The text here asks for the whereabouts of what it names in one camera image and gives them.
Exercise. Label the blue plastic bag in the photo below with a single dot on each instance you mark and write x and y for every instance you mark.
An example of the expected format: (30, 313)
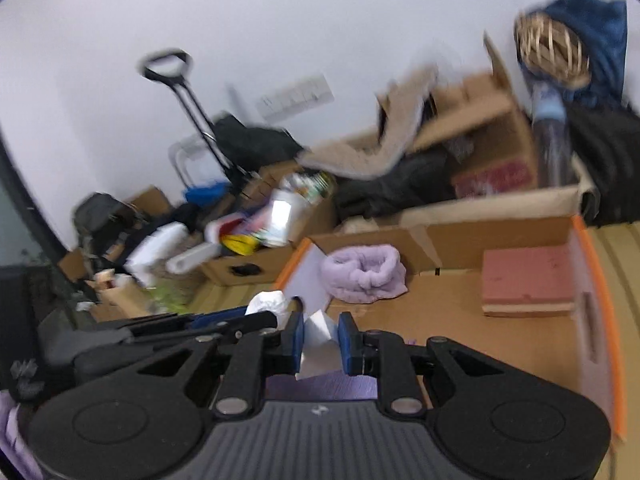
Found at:
(205, 192)

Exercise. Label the black cloth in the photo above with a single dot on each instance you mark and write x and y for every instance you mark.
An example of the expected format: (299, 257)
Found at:
(395, 185)

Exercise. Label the blue lidded water bottle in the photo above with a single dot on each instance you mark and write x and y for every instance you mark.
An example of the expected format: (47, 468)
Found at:
(550, 140)

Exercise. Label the green spray bottle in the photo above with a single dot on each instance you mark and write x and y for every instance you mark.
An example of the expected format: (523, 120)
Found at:
(167, 296)

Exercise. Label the brown cardboard box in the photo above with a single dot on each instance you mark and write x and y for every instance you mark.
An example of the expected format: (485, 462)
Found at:
(150, 200)
(70, 262)

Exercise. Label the woven rattan ball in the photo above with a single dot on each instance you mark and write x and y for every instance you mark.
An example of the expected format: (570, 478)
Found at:
(550, 47)

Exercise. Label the beige carton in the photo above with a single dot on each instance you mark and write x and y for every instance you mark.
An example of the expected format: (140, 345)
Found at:
(122, 295)

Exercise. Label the red printed cardboard box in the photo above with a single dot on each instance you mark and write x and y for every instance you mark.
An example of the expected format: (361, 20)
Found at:
(480, 120)

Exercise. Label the black trolley bag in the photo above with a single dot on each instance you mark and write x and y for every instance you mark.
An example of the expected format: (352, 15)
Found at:
(255, 142)

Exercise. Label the small cardboard box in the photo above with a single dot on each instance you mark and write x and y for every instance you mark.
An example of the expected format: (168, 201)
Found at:
(270, 265)

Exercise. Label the dark blue cloth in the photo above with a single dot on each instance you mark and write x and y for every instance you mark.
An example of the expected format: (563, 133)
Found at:
(600, 45)

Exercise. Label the pink sponge block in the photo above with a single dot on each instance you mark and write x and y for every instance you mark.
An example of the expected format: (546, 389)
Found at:
(525, 280)

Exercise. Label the beige fluffy mat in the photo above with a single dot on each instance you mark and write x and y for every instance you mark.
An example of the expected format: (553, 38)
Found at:
(360, 160)

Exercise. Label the yellow item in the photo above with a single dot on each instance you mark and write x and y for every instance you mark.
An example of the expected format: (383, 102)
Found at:
(240, 245)

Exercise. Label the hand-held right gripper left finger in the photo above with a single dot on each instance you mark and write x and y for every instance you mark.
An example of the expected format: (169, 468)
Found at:
(297, 337)

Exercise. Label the purple tissue pack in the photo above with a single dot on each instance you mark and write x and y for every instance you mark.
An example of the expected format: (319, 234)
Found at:
(320, 389)

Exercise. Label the dark backpack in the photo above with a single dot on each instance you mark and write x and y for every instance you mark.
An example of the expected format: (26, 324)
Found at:
(100, 215)

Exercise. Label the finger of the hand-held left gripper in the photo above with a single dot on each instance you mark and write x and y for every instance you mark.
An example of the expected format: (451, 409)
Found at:
(220, 317)
(250, 327)

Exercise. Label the metal folding chair frame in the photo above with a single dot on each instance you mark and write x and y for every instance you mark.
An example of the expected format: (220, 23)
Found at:
(179, 160)

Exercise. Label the orange edged cardboard box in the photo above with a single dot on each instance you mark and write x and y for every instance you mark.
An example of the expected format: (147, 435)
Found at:
(450, 320)

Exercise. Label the black clothes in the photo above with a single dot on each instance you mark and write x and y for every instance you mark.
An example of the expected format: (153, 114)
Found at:
(187, 215)

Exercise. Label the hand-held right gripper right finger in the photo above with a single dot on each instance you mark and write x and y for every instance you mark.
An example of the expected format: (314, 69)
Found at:
(348, 342)

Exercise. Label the white wall socket strip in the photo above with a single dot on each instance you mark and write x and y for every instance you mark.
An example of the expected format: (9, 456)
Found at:
(295, 96)

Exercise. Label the white sock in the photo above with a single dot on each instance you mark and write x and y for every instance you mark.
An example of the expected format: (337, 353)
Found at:
(267, 302)

